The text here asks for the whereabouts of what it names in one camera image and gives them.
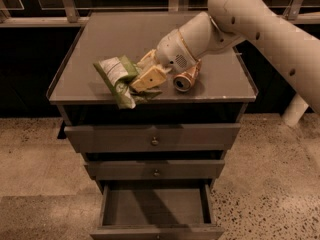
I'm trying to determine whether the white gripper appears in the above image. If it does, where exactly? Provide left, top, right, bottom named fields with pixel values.
left=130, top=29, right=198, bottom=92

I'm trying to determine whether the green jalapeno chip bag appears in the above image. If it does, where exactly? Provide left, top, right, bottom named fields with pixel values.
left=94, top=55, right=162, bottom=109

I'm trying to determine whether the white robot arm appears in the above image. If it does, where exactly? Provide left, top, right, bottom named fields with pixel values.
left=138, top=0, right=320, bottom=113

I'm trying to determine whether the grey top drawer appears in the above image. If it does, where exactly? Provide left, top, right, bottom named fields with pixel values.
left=65, top=123, right=240, bottom=153

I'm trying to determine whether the grey drawer cabinet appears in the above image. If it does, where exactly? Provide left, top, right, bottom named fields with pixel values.
left=45, top=11, right=259, bottom=240

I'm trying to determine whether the grey middle drawer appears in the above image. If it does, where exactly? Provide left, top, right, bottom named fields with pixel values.
left=86, top=160, right=224, bottom=180

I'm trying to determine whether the grey open bottom drawer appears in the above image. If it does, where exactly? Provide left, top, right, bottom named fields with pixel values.
left=90, top=180, right=224, bottom=240

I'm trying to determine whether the gold soda can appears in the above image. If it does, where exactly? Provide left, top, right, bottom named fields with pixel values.
left=173, top=61, right=202, bottom=92

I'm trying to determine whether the metal railing frame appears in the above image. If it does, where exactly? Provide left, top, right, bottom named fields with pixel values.
left=0, top=0, right=320, bottom=29

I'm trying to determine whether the white diagonal post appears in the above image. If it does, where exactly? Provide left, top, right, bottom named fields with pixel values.
left=282, top=94, right=308, bottom=127

